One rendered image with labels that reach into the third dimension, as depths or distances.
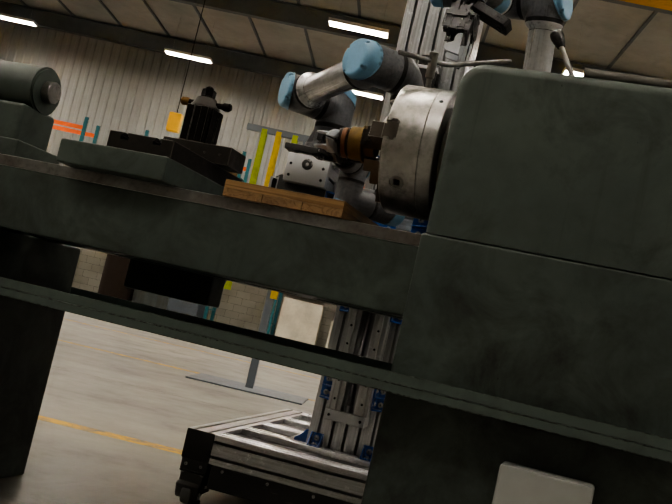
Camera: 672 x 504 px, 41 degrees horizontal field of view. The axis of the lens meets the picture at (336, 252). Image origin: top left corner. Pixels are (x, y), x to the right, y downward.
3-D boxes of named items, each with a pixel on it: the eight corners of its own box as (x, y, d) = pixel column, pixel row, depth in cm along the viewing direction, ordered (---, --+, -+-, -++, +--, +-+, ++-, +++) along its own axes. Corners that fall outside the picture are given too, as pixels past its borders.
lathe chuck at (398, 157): (436, 219, 235) (458, 98, 232) (406, 219, 205) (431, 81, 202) (403, 212, 238) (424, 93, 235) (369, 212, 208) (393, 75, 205)
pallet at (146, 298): (170, 327, 1489) (184, 267, 1497) (153, 325, 1410) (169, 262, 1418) (102, 311, 1508) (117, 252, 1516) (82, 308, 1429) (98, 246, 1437)
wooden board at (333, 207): (378, 242, 238) (382, 227, 238) (341, 218, 204) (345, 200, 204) (274, 222, 247) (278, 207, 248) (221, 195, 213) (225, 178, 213)
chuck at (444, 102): (449, 221, 234) (471, 99, 231) (421, 222, 204) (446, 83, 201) (436, 219, 235) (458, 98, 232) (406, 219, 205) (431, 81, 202)
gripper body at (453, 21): (443, 44, 237) (455, 6, 241) (476, 48, 235) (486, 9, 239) (440, 26, 231) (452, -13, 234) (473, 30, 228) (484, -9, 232)
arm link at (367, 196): (371, 225, 251) (380, 187, 252) (337, 215, 246) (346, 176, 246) (356, 224, 258) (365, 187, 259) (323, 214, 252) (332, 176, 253)
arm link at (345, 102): (356, 131, 296) (366, 91, 297) (322, 118, 289) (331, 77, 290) (338, 133, 306) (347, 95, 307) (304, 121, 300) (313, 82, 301)
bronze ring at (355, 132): (383, 132, 228) (348, 129, 231) (375, 122, 219) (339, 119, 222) (378, 168, 227) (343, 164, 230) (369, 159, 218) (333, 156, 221)
